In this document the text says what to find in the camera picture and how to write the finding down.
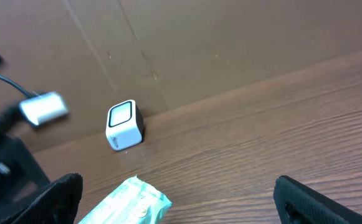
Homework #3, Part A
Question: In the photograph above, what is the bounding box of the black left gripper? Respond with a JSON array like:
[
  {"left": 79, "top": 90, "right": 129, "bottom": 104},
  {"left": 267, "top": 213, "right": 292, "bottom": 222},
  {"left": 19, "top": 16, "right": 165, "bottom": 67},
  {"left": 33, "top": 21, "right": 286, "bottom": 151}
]
[{"left": 0, "top": 105, "right": 50, "bottom": 211}]

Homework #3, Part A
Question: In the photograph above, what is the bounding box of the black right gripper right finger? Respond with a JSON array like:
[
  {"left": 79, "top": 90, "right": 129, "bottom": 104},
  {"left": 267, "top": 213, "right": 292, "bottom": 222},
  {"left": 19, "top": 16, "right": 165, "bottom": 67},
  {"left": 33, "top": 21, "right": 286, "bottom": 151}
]
[{"left": 274, "top": 175, "right": 362, "bottom": 224}]

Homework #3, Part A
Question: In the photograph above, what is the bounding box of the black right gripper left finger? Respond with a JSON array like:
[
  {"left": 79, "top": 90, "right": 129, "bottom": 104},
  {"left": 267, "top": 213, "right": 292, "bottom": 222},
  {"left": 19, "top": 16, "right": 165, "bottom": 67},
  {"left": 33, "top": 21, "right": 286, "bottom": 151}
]
[{"left": 0, "top": 173, "right": 83, "bottom": 224}]

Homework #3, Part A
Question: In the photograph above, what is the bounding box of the light green wipes packet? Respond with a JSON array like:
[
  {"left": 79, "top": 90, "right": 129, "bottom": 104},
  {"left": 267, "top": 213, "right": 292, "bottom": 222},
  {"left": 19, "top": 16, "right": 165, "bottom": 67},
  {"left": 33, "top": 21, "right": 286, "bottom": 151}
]
[{"left": 79, "top": 176, "right": 172, "bottom": 224}]

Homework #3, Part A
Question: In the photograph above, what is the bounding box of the white barcode scanner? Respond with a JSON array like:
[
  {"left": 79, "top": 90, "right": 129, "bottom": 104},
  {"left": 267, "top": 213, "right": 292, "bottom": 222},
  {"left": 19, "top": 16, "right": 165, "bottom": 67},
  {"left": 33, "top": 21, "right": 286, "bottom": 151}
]
[{"left": 105, "top": 100, "right": 145, "bottom": 151}]

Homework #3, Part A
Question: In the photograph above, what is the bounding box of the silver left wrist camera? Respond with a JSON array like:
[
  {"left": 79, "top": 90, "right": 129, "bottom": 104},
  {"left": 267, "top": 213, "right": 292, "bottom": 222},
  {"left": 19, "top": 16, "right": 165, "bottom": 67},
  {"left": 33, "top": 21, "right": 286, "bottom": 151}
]
[{"left": 19, "top": 91, "right": 69, "bottom": 126}]

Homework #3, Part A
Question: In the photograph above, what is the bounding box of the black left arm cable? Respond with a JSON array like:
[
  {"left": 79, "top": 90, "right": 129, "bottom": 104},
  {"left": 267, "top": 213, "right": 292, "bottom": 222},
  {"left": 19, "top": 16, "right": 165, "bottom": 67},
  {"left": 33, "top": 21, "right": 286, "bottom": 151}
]
[{"left": 0, "top": 70, "right": 38, "bottom": 98}]

